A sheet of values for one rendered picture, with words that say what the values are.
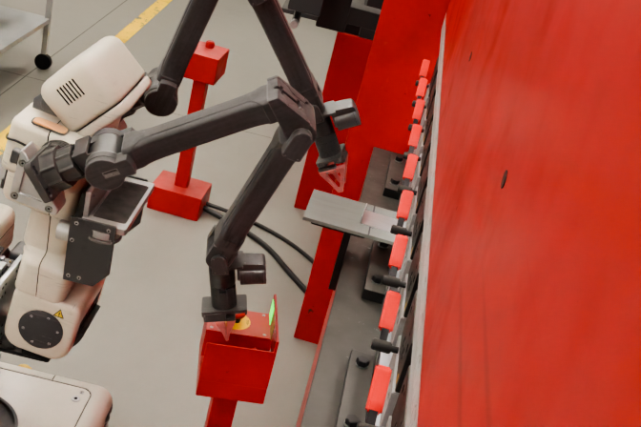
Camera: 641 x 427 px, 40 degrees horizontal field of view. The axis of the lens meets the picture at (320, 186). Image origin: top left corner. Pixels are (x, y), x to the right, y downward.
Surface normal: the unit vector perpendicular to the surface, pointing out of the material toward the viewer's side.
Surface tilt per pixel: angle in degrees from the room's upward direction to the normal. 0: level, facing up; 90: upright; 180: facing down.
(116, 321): 0
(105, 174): 105
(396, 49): 90
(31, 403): 0
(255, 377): 90
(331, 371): 0
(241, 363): 90
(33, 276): 90
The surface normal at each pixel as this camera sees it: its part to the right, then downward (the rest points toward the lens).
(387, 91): -0.14, 0.39
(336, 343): 0.23, -0.88
